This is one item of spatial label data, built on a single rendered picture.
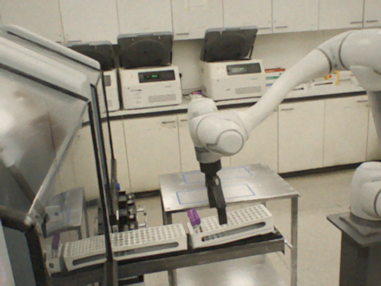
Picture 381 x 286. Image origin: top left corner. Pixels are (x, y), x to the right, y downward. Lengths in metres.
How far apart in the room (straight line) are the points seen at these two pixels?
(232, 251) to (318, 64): 0.70
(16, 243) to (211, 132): 0.56
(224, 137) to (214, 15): 2.94
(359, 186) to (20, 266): 1.26
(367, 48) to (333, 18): 3.15
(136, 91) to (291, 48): 1.94
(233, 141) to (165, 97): 2.56
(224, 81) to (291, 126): 0.85
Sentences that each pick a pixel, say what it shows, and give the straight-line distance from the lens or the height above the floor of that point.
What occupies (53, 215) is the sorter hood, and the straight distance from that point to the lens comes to 0.36.
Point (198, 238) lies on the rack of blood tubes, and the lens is 1.33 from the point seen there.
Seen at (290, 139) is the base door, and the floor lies 0.43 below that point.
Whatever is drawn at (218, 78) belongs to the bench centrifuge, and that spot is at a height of 1.13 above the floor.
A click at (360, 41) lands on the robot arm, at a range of 1.29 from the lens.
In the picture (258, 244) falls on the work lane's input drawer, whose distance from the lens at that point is 1.39.
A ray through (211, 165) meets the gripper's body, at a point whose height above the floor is 1.10.
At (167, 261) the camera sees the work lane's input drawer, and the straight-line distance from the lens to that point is 1.33.
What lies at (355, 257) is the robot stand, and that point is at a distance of 1.78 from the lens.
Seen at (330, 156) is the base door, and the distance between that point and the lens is 4.28.
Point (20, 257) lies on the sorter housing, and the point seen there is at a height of 1.04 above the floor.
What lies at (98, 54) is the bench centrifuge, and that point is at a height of 1.42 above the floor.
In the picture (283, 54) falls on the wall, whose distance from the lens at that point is 4.51.
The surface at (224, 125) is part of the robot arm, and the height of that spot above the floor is 1.28.
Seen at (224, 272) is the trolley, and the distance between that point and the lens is 2.15.
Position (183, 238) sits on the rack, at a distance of 1.32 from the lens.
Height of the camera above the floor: 1.52
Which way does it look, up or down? 16 degrees down
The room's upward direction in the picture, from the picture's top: 4 degrees counter-clockwise
